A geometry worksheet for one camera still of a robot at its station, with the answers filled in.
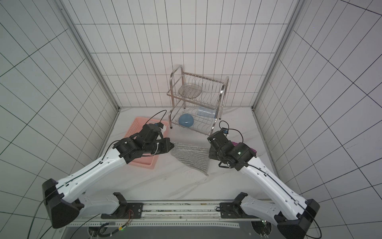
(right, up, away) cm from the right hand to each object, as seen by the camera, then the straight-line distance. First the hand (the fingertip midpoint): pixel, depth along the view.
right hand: (209, 151), depth 73 cm
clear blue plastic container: (+2, +22, +32) cm, 39 cm away
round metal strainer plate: (-10, +35, +20) cm, 41 cm away
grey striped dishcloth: (-6, -5, +5) cm, 10 cm away
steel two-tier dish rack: (-6, +27, +11) cm, 30 cm away
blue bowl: (-13, +16, +30) cm, 37 cm away
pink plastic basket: (-33, -7, +8) cm, 34 cm away
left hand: (-19, +1, +1) cm, 19 cm away
